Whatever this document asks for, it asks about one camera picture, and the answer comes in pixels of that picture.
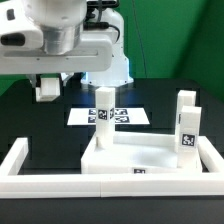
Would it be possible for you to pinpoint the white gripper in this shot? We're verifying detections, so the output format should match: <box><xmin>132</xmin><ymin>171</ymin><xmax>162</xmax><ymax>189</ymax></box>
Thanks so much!
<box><xmin>0</xmin><ymin>6</ymin><xmax>116</xmax><ymax>88</ymax></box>

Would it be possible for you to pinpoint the white desk top tray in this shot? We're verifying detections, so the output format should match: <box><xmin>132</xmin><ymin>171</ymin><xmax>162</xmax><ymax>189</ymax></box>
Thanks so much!
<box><xmin>81</xmin><ymin>131</ymin><xmax>202</xmax><ymax>174</ymax></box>

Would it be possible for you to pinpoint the tag marker plate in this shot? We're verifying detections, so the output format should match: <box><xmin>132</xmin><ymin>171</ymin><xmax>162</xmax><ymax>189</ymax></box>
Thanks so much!
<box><xmin>67</xmin><ymin>108</ymin><xmax>150</xmax><ymax>126</ymax></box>

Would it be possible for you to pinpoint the white U-shaped fence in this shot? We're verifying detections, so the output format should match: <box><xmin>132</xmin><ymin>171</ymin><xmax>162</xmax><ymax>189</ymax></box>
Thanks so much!
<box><xmin>0</xmin><ymin>137</ymin><xmax>224</xmax><ymax>199</ymax></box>

